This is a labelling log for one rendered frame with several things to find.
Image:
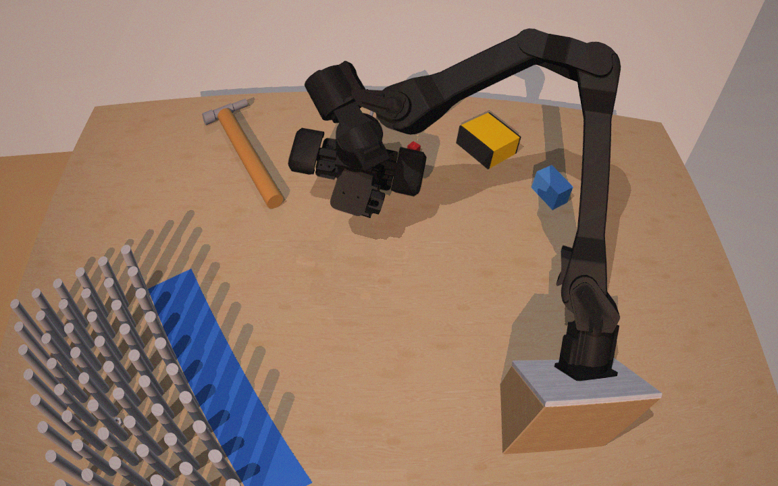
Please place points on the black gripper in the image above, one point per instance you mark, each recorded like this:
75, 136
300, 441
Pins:
407, 171

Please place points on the blue tape strip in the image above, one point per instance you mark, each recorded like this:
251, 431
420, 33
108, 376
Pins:
256, 449

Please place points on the blue block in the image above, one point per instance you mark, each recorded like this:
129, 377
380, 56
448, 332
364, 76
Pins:
552, 187

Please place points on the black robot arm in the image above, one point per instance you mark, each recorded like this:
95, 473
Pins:
413, 105

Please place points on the hammer with orange handle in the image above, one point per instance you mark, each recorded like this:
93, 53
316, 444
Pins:
264, 183

